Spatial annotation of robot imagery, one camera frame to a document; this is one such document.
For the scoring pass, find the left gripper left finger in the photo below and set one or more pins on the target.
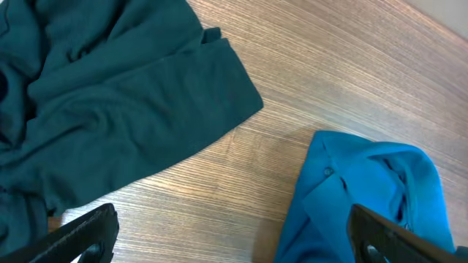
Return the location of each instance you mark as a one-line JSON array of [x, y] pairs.
[[89, 239]]

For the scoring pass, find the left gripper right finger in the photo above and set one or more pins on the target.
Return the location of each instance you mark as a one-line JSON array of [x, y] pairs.
[[376, 239]]

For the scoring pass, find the blue t-shirt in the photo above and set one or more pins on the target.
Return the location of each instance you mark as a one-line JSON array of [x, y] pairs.
[[395, 180]]

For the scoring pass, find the black garment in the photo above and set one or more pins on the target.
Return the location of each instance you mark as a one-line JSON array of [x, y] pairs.
[[96, 94]]

